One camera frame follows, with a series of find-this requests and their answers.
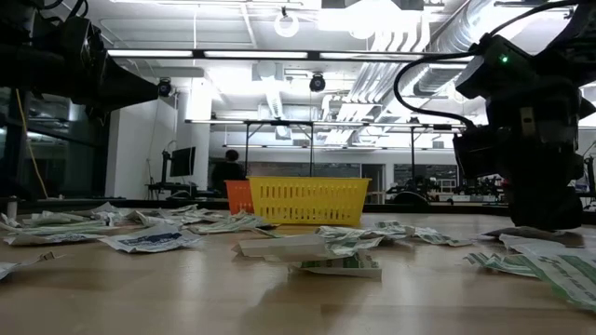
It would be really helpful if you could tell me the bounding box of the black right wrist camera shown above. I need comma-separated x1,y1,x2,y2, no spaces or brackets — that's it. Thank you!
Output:
453,125,498,181

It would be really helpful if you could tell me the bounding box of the black aluminium table frame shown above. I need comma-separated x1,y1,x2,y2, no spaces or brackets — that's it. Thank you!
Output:
0,197,596,220

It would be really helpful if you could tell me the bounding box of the orange plastic basket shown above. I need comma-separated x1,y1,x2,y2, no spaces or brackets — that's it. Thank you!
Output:
224,180,255,215

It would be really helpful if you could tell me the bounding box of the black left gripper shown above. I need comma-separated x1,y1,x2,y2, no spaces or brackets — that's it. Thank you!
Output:
60,18,160,112

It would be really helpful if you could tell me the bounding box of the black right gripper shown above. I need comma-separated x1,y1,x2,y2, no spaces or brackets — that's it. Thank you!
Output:
486,79,596,231

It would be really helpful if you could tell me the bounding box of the black metal gantry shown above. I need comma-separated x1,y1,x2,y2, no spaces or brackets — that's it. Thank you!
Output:
185,118,467,179

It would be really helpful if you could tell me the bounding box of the black computer monitor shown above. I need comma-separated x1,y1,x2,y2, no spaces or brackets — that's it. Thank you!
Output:
169,145,197,179

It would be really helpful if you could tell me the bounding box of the white ring lamp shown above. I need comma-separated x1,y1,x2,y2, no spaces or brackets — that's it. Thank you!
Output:
273,11,301,39

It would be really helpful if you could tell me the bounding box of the person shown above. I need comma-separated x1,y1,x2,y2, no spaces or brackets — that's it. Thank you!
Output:
210,148,247,199

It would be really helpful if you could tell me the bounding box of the plain white packet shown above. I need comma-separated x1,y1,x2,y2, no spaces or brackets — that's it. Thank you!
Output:
499,234,568,256

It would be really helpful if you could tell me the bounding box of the black overhead crossbeam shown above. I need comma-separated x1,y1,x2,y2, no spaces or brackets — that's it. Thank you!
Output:
102,47,476,66

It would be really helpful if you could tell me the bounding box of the yellow plastic basket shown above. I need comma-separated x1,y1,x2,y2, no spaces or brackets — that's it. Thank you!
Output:
247,175,373,227

